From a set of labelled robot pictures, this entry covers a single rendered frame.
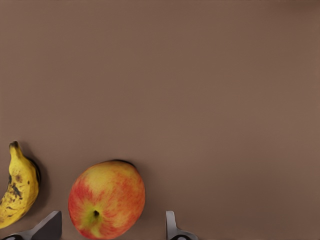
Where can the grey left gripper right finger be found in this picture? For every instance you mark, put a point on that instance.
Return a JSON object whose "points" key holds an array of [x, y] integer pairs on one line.
{"points": [[171, 227]]}

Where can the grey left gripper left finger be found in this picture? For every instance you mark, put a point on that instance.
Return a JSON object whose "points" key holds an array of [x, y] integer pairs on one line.
{"points": [[49, 227]]}

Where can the red yellow apple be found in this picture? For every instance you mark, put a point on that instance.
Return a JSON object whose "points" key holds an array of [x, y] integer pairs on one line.
{"points": [[107, 200]]}

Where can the yellow spotted banana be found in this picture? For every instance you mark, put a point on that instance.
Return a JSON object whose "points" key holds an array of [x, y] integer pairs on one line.
{"points": [[17, 190]]}

